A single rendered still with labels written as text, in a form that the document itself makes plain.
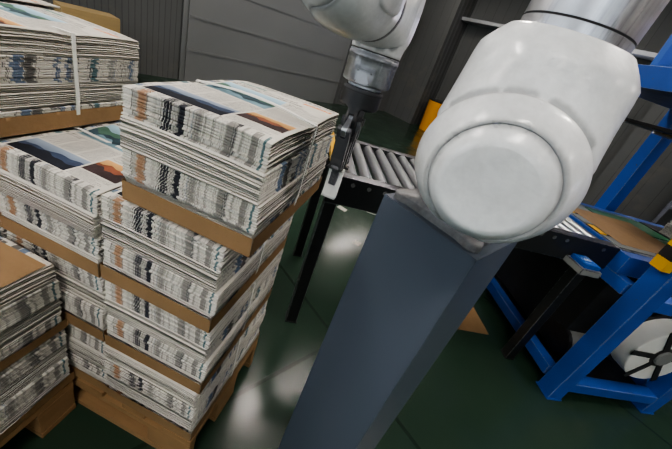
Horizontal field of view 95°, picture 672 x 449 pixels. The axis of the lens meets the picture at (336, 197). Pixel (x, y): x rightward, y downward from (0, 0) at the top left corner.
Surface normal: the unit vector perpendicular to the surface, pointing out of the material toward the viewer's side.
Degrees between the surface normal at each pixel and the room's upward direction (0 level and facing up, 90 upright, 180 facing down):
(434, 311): 90
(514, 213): 95
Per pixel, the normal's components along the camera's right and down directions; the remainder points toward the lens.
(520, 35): -0.48, -0.54
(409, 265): -0.74, 0.09
